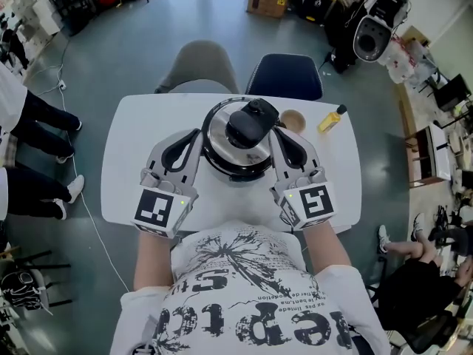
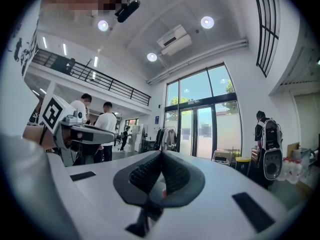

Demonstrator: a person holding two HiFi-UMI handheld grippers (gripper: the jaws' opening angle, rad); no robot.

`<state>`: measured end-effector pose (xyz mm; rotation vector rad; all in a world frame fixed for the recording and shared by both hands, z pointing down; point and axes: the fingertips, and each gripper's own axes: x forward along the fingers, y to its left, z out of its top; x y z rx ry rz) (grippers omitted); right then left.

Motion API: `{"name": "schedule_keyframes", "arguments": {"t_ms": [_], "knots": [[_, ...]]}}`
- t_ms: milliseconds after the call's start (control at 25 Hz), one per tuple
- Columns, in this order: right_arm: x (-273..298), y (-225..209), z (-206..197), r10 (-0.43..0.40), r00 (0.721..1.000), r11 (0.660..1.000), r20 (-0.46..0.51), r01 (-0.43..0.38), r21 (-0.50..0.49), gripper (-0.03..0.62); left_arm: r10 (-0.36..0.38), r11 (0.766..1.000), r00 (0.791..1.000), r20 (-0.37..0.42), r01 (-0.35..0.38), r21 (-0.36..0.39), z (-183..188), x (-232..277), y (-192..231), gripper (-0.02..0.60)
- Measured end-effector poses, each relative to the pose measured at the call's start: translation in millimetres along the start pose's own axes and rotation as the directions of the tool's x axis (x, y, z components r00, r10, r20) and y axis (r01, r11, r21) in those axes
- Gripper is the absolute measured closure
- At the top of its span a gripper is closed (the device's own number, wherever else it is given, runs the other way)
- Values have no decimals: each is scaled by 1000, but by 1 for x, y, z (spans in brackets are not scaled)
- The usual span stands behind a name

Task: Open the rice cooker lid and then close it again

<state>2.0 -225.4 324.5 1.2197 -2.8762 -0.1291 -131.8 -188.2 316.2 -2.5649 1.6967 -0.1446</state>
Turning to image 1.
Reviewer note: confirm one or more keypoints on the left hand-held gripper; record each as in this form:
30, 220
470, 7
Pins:
155, 207

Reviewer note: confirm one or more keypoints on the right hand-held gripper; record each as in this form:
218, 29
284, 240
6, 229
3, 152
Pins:
314, 202

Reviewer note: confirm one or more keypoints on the steel rice cooker lid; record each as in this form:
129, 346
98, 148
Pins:
242, 150

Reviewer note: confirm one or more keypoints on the person's left forearm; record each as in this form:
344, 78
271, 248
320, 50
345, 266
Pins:
155, 261

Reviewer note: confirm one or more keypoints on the person's right forearm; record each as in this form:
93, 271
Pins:
325, 250

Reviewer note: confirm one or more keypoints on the black rice cooker base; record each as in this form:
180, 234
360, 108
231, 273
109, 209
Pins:
221, 166

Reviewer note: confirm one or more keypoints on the brown wooden bowl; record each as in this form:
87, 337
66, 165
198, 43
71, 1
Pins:
292, 120

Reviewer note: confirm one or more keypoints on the yellow bottle with black cap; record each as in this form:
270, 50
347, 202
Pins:
329, 121

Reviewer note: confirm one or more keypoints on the dark blue chair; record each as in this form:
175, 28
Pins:
284, 76

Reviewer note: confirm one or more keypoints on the grey chair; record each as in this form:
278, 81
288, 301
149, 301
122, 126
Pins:
201, 67

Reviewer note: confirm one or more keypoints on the black robot stand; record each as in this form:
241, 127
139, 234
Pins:
341, 39

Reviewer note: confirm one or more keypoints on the white power strip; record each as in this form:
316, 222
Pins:
62, 85

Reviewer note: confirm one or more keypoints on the small wooden side table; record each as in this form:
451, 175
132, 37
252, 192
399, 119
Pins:
430, 157

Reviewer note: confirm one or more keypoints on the white plastic bags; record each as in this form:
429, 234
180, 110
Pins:
406, 59

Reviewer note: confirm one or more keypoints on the person's white printed shirt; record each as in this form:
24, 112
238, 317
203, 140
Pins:
244, 294

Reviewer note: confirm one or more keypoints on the black and yellow box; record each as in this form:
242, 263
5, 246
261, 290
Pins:
314, 0

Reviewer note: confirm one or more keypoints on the white and black robot head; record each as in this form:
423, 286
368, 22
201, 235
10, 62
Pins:
380, 17

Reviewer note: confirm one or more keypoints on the black folding chair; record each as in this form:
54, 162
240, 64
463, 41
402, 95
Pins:
451, 92

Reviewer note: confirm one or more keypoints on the black backpack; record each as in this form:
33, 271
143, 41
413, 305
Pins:
20, 288

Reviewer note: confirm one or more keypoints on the black office chair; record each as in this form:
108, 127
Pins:
425, 331

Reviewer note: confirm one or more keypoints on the black metal stool frame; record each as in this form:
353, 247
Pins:
44, 264

